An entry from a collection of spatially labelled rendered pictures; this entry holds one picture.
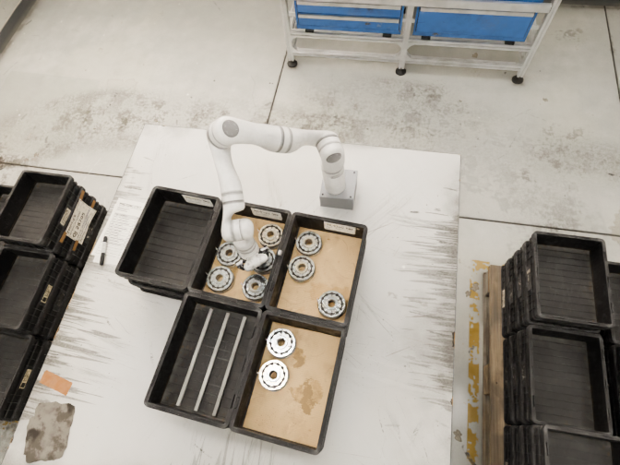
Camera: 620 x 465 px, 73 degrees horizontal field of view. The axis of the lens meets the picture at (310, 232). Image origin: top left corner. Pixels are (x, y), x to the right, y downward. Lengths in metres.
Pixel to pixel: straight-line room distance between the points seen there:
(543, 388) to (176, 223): 1.72
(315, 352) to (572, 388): 1.17
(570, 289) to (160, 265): 1.78
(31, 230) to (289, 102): 1.84
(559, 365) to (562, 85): 2.10
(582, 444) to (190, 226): 1.77
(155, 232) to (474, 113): 2.29
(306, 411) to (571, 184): 2.24
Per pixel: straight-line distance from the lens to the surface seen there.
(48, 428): 1.99
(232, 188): 1.35
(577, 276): 2.25
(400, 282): 1.77
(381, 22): 3.16
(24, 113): 4.02
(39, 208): 2.70
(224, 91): 3.41
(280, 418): 1.55
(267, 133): 1.42
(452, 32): 3.20
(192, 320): 1.68
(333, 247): 1.67
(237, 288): 1.66
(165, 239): 1.84
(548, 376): 2.19
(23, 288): 2.67
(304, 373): 1.55
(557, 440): 2.05
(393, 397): 1.68
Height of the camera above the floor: 2.37
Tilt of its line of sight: 65 degrees down
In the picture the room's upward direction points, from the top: 10 degrees counter-clockwise
